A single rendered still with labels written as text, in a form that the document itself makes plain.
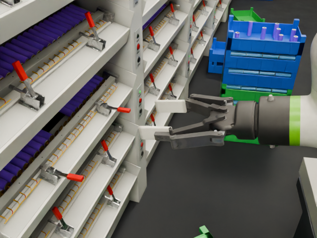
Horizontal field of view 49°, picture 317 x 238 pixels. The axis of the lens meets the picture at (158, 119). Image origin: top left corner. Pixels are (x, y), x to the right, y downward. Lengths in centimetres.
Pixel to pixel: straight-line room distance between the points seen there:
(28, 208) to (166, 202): 79
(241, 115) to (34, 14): 40
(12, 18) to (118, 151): 66
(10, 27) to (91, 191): 57
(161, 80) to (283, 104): 92
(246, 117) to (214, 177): 93
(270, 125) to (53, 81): 44
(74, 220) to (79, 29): 49
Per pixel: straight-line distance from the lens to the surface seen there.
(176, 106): 77
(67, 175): 78
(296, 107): 65
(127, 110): 94
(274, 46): 151
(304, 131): 65
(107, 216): 122
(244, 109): 67
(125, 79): 110
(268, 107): 65
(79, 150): 88
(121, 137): 120
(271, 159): 171
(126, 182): 132
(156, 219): 140
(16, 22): 61
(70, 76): 78
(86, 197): 102
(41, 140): 86
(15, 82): 72
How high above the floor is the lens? 110
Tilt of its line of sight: 36 degrees down
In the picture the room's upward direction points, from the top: straight up
